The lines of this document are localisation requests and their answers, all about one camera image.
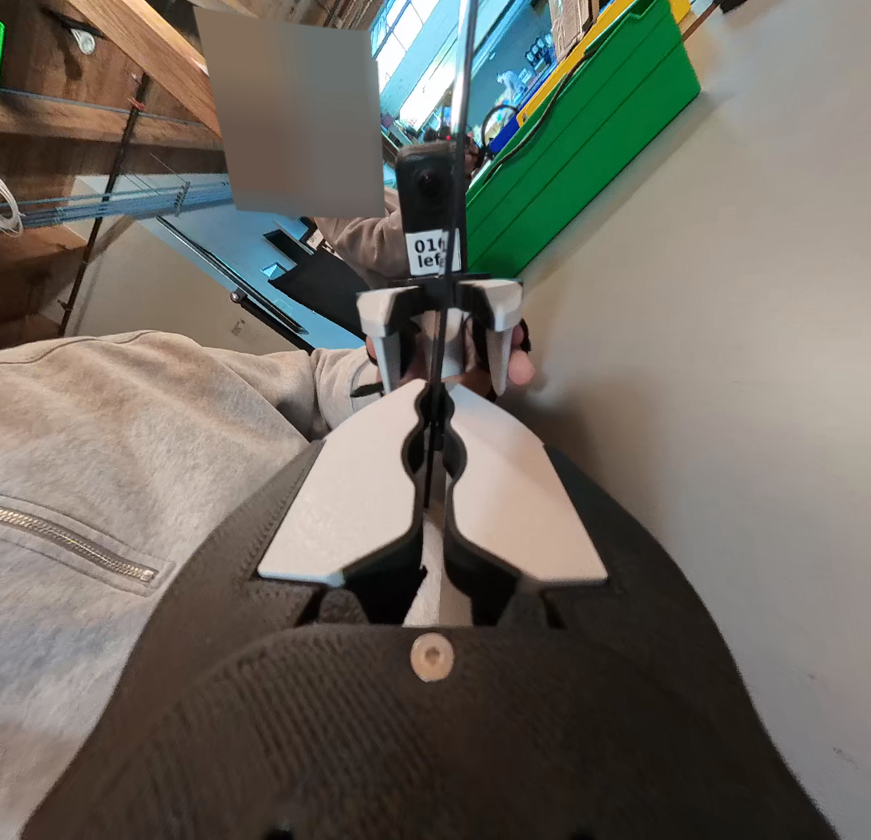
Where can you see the person's grey hoodie torso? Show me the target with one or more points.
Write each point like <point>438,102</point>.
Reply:
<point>102,513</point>

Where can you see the green plastic bin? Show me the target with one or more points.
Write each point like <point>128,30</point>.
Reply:
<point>578,139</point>

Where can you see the black office chair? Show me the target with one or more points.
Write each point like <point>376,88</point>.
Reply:
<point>320,289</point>

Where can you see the blue plastic bin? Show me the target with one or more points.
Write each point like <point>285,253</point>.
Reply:
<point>527,108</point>

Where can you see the cardboard sheet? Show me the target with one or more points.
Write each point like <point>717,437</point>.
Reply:
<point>571,10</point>

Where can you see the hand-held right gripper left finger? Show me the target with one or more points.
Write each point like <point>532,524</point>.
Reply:
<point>340,513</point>

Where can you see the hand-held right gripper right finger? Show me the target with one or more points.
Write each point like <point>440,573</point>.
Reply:
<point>524,513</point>

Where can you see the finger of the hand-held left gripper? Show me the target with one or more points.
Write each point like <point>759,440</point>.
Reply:
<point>381,309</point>
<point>503,302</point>

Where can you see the person's left hand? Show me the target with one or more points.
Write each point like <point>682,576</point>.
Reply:
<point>520,370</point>

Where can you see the yellow plastic bin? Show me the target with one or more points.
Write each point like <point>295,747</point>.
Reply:
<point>612,23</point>

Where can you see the person's left forearm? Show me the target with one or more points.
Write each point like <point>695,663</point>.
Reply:
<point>340,391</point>

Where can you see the dark item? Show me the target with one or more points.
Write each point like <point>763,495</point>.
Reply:
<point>466,71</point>

